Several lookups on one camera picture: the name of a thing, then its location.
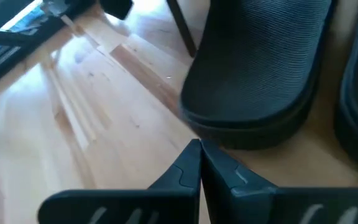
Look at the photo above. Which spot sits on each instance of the black aluminium rig frame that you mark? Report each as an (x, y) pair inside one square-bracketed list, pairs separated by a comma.
[(11, 39)]

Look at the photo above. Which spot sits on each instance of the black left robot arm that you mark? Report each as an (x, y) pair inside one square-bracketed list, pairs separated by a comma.
[(117, 7)]

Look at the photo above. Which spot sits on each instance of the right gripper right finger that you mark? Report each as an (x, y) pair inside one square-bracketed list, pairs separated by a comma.
[(291, 205)]

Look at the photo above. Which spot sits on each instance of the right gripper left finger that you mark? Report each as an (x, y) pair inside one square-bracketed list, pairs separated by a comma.
[(120, 205)]

